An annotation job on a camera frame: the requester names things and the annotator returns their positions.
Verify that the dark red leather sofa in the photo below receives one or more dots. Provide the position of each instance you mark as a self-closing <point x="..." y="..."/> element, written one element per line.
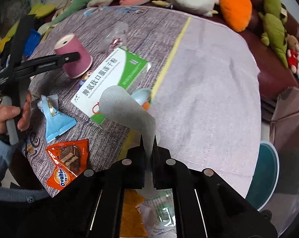
<point x="268" y="72"/>

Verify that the plaid blanket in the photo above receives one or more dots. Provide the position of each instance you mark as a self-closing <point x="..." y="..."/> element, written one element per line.
<point x="288" y="114"/>

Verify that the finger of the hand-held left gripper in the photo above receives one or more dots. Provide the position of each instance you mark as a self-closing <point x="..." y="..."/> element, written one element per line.
<point x="48" y="63"/>
<point x="32" y="42"/>

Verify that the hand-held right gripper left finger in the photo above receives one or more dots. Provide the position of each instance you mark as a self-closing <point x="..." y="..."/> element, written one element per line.
<point x="137" y="153"/>

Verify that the orange snack packet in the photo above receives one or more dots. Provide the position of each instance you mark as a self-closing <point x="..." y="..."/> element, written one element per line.
<point x="65" y="163"/>

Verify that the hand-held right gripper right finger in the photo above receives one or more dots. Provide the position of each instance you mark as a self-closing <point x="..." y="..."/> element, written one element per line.
<point x="159" y="158"/>

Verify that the green white cardboard box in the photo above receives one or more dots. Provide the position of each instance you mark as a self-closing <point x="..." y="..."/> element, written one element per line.
<point x="110" y="79"/>

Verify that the pink paper cup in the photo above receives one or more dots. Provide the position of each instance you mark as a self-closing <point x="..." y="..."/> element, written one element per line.
<point x="65" y="43"/>

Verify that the yellow green plush toy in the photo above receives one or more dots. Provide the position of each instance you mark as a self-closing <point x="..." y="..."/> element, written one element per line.
<point x="40" y="8"/>

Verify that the silver blue wrapper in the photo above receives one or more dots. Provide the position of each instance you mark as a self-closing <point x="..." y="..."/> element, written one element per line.
<point x="139" y="96"/>

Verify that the clear green wrapper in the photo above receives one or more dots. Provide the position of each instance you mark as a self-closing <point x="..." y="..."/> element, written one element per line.
<point x="161" y="210"/>

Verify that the olive green dinosaur plush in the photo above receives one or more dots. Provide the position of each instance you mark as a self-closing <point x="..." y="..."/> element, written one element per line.
<point x="275" y="27"/>

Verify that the person's left forearm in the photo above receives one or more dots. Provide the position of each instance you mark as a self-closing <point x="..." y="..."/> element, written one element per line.
<point x="1" y="158"/>

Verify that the person's grey blue shirt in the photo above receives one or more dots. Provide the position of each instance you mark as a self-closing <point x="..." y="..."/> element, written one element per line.
<point x="15" y="195"/>

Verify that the black round logo badge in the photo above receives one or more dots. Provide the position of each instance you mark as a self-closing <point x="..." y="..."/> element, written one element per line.
<point x="265" y="215"/>

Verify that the person's left hand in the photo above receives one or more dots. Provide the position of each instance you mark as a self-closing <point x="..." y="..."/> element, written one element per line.
<point x="6" y="114"/>

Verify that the brown teddy bear red outfit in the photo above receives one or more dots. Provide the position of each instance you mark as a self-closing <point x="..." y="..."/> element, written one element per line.
<point x="293" y="52"/>

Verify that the light blue sachet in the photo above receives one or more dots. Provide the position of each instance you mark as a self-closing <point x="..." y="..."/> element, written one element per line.
<point x="55" y="124"/>

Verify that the orange carrot rabbit plush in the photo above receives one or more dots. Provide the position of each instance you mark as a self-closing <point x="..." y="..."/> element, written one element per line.
<point x="236" y="8"/>

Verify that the teal plastic bin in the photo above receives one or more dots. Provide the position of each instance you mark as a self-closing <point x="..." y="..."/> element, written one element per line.
<point x="265" y="176"/>

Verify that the white tissue paper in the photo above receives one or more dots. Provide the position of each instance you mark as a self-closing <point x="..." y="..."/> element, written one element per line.
<point x="124" y="109"/>

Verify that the clear plastic bag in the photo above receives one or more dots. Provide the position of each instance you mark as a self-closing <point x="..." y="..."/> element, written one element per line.
<point x="114" y="36"/>

